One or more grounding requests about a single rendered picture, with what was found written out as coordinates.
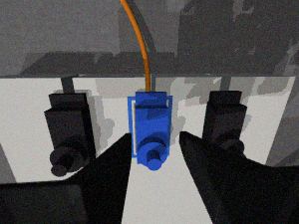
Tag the blue micro servo with orange cable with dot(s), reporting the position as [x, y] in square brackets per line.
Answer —
[151, 113]

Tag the white rectangular platform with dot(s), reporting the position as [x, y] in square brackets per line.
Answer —
[53, 125]

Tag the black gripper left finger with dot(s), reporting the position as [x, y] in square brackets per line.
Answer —
[95, 194]

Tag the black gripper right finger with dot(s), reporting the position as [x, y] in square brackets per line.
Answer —
[238, 190]

